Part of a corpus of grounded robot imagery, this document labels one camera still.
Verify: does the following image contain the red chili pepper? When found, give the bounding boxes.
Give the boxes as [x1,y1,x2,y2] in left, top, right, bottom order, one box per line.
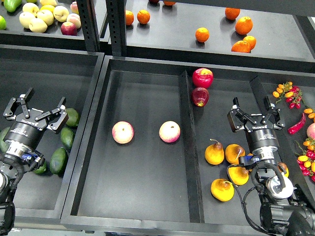
[287,113,306,135]

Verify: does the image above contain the dark red apple on shelf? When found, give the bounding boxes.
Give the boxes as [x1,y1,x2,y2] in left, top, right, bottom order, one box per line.
[61,22,77,36]

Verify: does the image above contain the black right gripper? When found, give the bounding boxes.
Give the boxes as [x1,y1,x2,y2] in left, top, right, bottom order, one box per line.
[227,96,285,160]

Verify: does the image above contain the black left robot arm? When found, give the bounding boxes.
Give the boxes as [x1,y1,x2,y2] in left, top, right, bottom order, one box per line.
[0,88,68,236]

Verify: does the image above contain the orange on shelf middle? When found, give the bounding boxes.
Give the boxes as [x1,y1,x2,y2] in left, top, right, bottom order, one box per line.
[195,27,210,43]

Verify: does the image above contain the pink apple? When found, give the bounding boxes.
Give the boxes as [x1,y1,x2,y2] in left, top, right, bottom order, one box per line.
[112,121,134,144]
[159,121,181,143]

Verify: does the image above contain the green lime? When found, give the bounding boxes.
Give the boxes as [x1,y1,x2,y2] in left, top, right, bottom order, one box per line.
[0,16,6,30]

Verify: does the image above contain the orange and red cherry tomatoes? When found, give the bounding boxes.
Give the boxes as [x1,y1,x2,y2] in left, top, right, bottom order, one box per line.
[272,82,303,109]

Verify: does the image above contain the green avocado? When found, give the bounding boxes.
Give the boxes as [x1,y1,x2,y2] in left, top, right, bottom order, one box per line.
[49,147,68,175]
[33,161,47,175]
[0,127,10,153]
[60,127,75,150]
[65,108,80,127]

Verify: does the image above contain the green avocado bottom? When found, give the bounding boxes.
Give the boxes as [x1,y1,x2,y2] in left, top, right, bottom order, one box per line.
[49,147,68,175]

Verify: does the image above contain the black upper left shelf tray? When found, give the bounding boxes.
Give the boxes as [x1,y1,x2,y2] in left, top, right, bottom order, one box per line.
[0,0,109,51]

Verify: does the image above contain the orange on shelf front right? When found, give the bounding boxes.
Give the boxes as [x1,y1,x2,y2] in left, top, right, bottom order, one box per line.
[231,40,251,53]

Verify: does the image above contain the black shelf tray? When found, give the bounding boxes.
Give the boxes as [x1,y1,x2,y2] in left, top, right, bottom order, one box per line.
[125,0,315,73]
[0,0,109,51]

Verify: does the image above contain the green avocado top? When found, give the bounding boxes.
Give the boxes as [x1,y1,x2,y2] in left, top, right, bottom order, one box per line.
[65,108,80,127]

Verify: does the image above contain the pale yellow pear left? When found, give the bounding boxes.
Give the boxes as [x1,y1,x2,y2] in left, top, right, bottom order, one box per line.
[19,12,35,29]

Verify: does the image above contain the pale yellow pear front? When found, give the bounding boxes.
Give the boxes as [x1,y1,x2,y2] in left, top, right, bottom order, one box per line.
[29,18,48,33]

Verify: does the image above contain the black centre tray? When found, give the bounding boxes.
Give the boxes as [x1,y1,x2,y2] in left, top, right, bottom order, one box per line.
[61,56,315,236]

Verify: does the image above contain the large orange on shelf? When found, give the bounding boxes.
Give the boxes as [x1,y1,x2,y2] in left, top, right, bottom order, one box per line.
[235,16,253,35]

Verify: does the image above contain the pink apple left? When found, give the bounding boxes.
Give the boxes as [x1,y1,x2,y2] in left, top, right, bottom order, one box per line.
[112,121,134,144]

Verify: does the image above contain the orange on shelf lower right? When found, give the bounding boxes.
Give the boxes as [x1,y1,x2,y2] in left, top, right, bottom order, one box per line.
[243,35,256,50]

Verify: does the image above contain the bright red apple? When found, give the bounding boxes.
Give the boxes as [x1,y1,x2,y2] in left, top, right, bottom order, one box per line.
[192,68,214,89]

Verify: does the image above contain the orange cherry tomatoes pair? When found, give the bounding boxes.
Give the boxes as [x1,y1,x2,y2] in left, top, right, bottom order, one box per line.
[303,108,315,119]

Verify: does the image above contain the cherry tomato bunch lower right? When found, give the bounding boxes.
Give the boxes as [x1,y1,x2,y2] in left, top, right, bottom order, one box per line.
[295,138,315,183]

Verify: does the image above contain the black shelf post left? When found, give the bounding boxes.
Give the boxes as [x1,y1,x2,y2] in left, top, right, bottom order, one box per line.
[77,0,100,52]

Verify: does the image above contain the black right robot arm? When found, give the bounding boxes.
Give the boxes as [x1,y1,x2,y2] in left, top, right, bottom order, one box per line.
[226,97,315,236]

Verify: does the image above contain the pink peach at right edge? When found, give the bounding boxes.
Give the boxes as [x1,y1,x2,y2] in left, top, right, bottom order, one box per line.
[307,123,315,140]

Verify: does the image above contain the pale yellow pear centre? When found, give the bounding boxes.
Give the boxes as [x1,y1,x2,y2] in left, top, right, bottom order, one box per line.
[36,9,54,26]

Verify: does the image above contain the pink apple right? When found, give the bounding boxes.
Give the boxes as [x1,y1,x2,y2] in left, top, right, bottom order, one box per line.
[159,121,181,143]

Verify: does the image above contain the yellow pear with stem left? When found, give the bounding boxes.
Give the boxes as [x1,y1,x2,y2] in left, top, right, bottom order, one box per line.
[205,139,224,165]

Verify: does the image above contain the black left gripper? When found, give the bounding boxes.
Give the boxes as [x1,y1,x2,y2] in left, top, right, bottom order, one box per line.
[3,88,68,152]

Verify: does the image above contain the black upper right shelf tray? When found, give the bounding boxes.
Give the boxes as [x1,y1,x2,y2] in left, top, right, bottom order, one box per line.
[125,0,315,73]

